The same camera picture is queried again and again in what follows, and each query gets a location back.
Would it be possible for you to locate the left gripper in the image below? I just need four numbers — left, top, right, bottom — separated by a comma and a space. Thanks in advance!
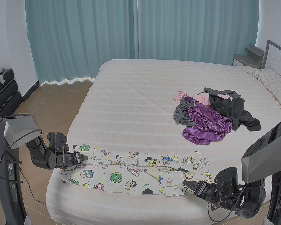
69, 151, 84, 169

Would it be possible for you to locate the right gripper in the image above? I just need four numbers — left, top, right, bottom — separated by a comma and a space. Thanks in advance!
193, 180, 217, 200

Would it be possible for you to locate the white printed pyjama top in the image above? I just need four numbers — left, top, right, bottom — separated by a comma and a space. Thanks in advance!
61, 144, 213, 197

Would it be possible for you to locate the pile of clothes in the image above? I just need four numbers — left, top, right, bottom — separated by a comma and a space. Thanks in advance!
173, 87, 262, 132

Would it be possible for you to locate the bed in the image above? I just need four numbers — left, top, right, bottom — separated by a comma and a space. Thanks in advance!
46, 40, 281, 225

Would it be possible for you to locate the purple satin garment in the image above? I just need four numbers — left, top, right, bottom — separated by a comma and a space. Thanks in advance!
183, 102, 233, 145

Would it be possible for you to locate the black chest of drawers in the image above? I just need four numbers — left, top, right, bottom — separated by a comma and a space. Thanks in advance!
0, 67, 22, 126

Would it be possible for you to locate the cream pillow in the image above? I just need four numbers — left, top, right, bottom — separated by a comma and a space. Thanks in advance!
246, 68, 281, 114

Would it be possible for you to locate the blue-green curtain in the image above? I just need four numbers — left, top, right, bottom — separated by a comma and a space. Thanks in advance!
26, 0, 138, 85
136, 0, 259, 66

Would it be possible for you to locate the grey bedside table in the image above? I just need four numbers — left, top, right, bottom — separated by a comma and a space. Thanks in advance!
233, 44, 264, 69

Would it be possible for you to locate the black cable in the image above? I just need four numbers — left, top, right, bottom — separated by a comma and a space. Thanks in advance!
19, 169, 48, 206
207, 192, 229, 223

